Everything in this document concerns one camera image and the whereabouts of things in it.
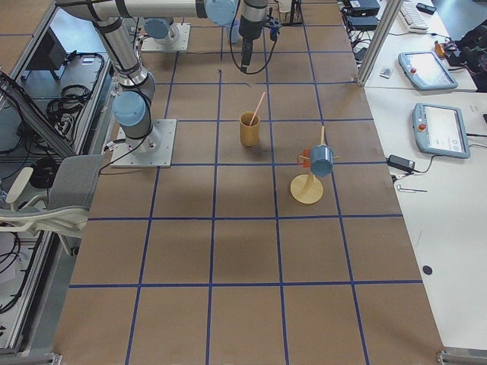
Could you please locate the bamboo chopstick holder cup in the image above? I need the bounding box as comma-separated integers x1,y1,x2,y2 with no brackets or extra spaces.
240,112,260,147

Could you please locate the blue mug on tree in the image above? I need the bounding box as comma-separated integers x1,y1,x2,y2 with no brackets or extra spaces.
309,144,334,177

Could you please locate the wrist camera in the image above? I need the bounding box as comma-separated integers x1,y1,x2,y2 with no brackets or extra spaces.
264,15,282,42

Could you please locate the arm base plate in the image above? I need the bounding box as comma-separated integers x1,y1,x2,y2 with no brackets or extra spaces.
142,18,191,52
110,119,177,168

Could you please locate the grey office chair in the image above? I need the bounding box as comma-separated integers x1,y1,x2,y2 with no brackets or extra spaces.
1,154,103,256

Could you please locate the teach pendant near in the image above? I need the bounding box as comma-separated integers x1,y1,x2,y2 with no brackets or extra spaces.
412,103,470,159

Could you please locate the small black power brick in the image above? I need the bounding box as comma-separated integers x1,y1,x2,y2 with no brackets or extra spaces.
387,154,415,173

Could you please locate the wooden mug tree stand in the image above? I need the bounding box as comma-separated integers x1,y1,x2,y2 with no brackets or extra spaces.
290,125,338,205

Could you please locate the teach pendant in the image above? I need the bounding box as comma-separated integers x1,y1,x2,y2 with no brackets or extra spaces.
412,103,470,159
398,52,458,90

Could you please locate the orange mug on tree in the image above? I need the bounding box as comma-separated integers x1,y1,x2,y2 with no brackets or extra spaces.
297,148,311,169

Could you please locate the pink chopstick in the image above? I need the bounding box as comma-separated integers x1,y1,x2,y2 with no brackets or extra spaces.
248,91,266,127

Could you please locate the aluminium frame post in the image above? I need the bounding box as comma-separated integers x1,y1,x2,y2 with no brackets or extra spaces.
356,0,403,87

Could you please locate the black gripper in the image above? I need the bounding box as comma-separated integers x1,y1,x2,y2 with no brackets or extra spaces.
239,0,267,74

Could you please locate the teach pendant far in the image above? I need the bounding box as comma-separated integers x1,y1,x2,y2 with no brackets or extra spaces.
398,52,458,90

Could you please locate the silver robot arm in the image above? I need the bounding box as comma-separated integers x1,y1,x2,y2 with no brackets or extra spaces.
56,1,270,151
144,17,180,46

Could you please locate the black wire mug rack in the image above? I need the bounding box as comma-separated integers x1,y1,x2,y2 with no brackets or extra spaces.
276,0,304,26

